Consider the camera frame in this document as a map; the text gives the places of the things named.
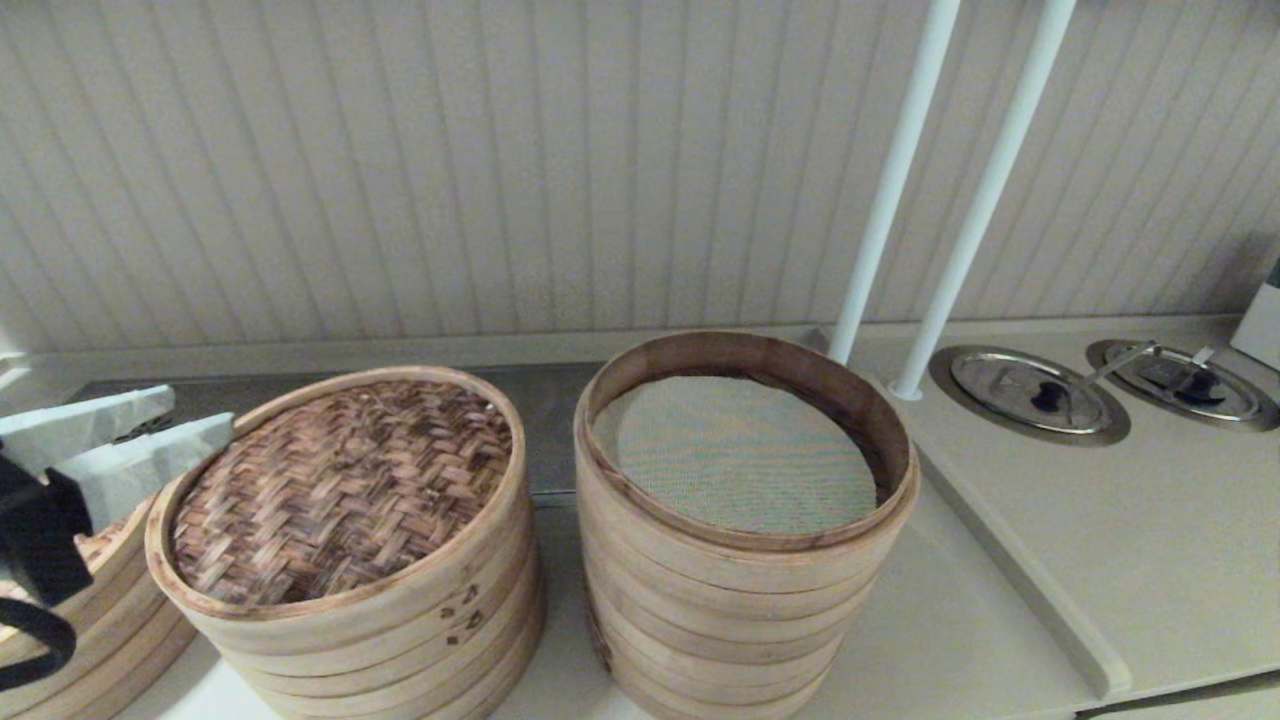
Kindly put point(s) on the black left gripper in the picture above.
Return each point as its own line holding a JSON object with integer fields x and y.
{"x": 40, "y": 550}

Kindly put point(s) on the woven bamboo steamer lid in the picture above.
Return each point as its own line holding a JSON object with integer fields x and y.
{"x": 345, "y": 490}
{"x": 105, "y": 545}

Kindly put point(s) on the bamboo steamer stack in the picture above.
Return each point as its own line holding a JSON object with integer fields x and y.
{"x": 720, "y": 630}
{"x": 130, "y": 665}
{"x": 420, "y": 660}

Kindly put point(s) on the grey mesh steamer liner cloth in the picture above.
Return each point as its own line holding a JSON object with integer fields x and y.
{"x": 735, "y": 455}

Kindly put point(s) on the near steel round lid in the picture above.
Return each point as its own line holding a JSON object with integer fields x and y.
{"x": 941, "y": 378}

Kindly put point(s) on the steel round lid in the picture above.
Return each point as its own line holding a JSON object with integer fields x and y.
{"x": 941, "y": 378}
{"x": 1272, "y": 410}

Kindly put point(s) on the steel pot lid black knob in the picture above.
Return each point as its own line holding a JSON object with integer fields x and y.
{"x": 1228, "y": 398}
{"x": 1012, "y": 383}

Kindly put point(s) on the far steel round lid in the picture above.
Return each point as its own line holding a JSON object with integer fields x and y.
{"x": 1272, "y": 410}

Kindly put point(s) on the white metal pole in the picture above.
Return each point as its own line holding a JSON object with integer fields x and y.
{"x": 985, "y": 190}
{"x": 895, "y": 170}

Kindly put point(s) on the white container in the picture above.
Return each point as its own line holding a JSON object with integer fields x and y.
{"x": 1262, "y": 325}

